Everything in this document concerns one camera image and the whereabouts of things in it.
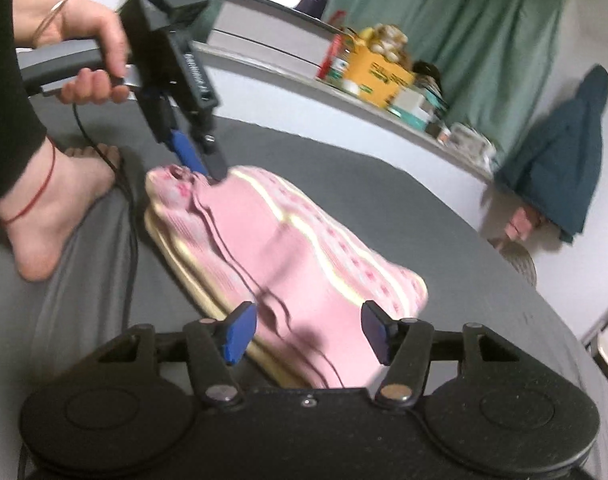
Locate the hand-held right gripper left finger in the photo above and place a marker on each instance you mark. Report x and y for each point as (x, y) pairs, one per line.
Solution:
(239, 332)

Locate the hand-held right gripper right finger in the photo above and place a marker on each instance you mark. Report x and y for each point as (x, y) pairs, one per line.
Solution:
(376, 332)

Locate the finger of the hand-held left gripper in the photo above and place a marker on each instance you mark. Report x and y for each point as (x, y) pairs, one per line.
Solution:
(186, 152)
(213, 157)

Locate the pink striped knit sweater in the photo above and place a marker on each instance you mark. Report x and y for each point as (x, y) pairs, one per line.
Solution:
(294, 270)

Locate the person's left hand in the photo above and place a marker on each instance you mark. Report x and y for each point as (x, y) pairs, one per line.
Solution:
(94, 22)

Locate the person's bare foot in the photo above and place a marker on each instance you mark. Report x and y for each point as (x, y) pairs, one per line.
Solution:
(49, 215)

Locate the red can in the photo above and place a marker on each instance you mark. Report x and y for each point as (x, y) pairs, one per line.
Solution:
(334, 60)

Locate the woven stool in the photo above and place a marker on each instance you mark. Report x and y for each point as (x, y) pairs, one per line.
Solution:
(516, 262)

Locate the black pant leg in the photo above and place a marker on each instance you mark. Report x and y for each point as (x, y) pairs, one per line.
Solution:
(4, 110)

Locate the pink hanging cloth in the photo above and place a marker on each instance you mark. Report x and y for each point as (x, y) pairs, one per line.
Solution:
(524, 222)

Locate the yellow cardboard box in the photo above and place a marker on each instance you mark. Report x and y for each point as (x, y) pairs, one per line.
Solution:
(379, 77)

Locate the beige plush toy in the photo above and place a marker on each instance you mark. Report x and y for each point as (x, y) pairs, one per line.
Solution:
(389, 40)

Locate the stack of boxes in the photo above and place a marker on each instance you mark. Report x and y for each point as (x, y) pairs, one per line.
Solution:
(419, 107)

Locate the teal jacket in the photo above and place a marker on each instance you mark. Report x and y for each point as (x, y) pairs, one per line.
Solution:
(559, 160)

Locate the green curtain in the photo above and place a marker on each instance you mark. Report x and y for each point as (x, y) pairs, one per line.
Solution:
(484, 35)

